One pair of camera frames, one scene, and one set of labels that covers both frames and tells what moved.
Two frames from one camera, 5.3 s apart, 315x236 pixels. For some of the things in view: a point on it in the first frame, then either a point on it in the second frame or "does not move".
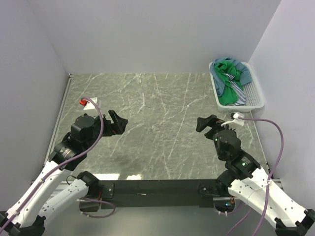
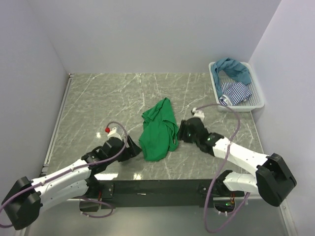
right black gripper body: (213, 131) to (186, 136)
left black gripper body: (109, 129) to (123, 157)
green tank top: (228, 95) to (160, 132)
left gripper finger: (113, 116) to (134, 149)
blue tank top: (245, 74) does not move
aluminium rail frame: (70, 78) does not move
